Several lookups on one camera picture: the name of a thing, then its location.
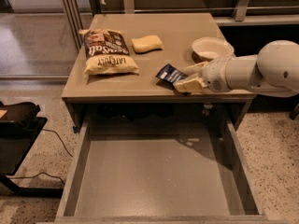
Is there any open grey top drawer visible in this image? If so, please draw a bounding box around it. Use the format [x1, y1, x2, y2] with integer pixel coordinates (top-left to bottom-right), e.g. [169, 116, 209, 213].
[36, 114, 289, 224]

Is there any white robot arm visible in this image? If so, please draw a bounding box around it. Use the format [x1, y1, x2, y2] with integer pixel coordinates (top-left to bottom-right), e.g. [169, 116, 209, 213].
[174, 40, 299, 97]

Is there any white bowl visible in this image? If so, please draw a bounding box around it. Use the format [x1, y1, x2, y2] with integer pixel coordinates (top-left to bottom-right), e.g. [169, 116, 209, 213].
[192, 37, 235, 61]

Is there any black stand with tray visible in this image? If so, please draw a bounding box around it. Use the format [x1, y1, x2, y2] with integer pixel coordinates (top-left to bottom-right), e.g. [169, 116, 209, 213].
[0, 102, 64, 198]

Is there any yellow sponge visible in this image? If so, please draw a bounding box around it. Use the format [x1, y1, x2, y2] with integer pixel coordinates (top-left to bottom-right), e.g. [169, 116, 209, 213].
[132, 35, 164, 53]

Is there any black floor cable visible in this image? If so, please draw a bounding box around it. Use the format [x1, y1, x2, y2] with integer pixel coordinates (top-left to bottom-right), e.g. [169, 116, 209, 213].
[8, 128, 74, 187]

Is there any dark blue rxbar wrapper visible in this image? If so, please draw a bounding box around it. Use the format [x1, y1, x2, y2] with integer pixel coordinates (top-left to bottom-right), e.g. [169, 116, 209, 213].
[156, 63, 187, 84]

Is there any brown yellow chip bag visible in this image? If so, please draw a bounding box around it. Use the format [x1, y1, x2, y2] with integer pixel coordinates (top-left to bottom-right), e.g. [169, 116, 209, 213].
[79, 29, 139, 76]

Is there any grey cabinet with counter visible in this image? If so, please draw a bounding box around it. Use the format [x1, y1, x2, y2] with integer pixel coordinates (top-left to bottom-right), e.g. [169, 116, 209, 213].
[62, 13, 254, 128]

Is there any metal railing frame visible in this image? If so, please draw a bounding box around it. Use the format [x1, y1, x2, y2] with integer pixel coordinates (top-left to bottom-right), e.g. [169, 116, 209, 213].
[62, 0, 299, 54]

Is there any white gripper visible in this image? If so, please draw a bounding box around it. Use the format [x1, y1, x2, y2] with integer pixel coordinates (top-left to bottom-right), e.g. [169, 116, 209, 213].
[173, 56, 232, 93]

